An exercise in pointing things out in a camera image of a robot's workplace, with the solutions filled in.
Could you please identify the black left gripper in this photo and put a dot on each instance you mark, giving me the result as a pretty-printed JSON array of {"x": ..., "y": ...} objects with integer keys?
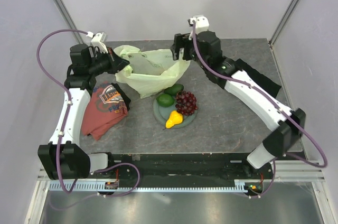
[{"x": 116, "y": 63}]

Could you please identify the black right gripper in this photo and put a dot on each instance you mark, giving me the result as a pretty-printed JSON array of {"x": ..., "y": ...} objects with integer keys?
[{"x": 182, "y": 40}]

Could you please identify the light green plastic bag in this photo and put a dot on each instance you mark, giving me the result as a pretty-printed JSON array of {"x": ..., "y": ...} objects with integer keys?
[{"x": 149, "y": 72}]

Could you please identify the yellow pear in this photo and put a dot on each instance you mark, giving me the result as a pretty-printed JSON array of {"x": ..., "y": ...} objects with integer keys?
[{"x": 175, "y": 118}]

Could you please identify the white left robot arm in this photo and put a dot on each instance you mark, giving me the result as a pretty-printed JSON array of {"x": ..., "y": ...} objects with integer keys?
[{"x": 62, "y": 156}]

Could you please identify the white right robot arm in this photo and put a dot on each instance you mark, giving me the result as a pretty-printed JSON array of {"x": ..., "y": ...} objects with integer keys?
[{"x": 254, "y": 89}]

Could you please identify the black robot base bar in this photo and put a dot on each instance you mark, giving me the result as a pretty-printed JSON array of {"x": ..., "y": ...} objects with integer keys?
[{"x": 224, "y": 166}]

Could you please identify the red printed t-shirt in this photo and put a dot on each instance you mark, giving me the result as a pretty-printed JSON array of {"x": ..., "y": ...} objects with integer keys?
[{"x": 108, "y": 106}]

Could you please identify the green avocado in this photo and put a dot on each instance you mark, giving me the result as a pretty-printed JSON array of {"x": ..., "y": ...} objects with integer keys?
[{"x": 174, "y": 89}]

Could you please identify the green lime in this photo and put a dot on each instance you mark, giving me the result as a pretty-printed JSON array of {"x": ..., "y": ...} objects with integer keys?
[{"x": 165, "y": 100}]

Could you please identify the red grape bunch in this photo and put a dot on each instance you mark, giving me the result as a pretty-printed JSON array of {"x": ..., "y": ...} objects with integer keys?
[{"x": 186, "y": 103}]

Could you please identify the grey green plate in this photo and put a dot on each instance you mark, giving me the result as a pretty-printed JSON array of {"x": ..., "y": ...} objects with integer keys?
[{"x": 162, "y": 114}]

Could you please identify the black folded cloth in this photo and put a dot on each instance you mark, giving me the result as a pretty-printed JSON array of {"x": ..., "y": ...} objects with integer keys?
[{"x": 263, "y": 81}]

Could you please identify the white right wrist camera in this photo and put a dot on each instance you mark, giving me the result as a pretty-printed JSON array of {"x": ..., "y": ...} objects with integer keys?
[{"x": 201, "y": 23}]

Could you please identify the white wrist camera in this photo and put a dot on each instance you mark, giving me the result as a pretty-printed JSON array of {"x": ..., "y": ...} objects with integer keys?
[
  {"x": 201, "y": 23},
  {"x": 98, "y": 40}
]

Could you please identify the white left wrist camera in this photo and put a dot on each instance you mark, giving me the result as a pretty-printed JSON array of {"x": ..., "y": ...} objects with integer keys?
[{"x": 98, "y": 40}]

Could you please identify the left aluminium frame post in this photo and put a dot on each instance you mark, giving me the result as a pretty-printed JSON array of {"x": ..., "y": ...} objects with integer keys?
[{"x": 62, "y": 7}]

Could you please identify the aluminium corner frame rail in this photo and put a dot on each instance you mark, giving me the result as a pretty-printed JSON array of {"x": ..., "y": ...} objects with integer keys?
[{"x": 283, "y": 22}]

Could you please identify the grey slotted cable duct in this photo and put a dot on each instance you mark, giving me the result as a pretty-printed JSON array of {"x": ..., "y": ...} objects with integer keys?
[{"x": 105, "y": 186}]

